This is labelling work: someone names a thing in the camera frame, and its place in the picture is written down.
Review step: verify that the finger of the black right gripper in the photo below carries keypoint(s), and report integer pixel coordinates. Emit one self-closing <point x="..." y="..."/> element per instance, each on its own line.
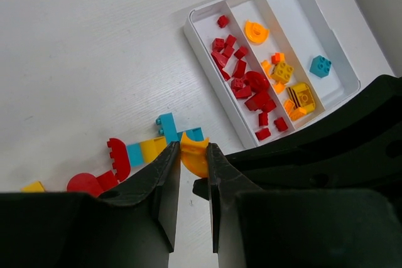
<point x="358" y="146"/>

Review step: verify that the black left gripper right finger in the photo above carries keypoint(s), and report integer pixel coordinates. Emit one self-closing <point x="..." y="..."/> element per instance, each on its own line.
<point x="253" y="227"/>

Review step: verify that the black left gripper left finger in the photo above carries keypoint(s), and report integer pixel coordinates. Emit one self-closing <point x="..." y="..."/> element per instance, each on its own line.
<point x="131" y="225"/>

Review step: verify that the orange yellow lego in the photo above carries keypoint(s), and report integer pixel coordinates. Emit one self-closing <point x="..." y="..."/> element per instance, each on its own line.
<point x="277" y="58"/>

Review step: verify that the orange 1x3 lego plate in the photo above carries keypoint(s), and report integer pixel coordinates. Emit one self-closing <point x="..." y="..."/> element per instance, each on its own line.
<point x="298" y="113"/>

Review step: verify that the red legos in tray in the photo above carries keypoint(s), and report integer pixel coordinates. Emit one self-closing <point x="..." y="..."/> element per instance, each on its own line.
<point x="248" y="87"/>

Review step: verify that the red rounded lego assembly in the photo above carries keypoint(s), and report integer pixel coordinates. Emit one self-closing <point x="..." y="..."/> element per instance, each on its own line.
<point x="96" y="181"/>

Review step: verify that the teal and yellow lego assembly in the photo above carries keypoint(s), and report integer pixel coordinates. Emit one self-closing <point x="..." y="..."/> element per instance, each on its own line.
<point x="147" y="151"/>

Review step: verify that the yellow rounded lego piece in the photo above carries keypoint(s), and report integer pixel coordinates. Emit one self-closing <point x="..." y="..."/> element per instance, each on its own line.
<point x="302" y="96"/>

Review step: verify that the teal 2x2 lego brick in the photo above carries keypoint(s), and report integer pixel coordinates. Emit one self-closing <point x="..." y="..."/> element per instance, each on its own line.
<point x="320" y="66"/>

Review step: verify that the orange lego pile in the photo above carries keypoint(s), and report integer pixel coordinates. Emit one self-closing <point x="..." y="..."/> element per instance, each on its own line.
<point x="193" y="155"/>

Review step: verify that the orange wedge lego piece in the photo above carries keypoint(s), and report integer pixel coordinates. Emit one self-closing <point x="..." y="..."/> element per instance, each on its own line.
<point x="279" y="87"/>

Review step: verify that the yellow 2x2 lego brick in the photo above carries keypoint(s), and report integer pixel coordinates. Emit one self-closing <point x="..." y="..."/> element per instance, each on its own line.
<point x="282" y="72"/>

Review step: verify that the yellow 2x4 lego brick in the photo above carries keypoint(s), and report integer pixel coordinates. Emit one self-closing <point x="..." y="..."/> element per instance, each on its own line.
<point x="35" y="187"/>

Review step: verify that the orange curved lego piece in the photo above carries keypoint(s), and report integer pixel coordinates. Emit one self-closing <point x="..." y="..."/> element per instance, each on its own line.
<point x="266" y="66"/>

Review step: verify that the white sorting tray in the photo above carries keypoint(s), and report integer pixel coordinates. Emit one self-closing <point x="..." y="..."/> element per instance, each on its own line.
<point x="298" y="29"/>

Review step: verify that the orange D-shaped lego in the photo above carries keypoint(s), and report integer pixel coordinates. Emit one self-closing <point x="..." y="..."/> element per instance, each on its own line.
<point x="255" y="32"/>

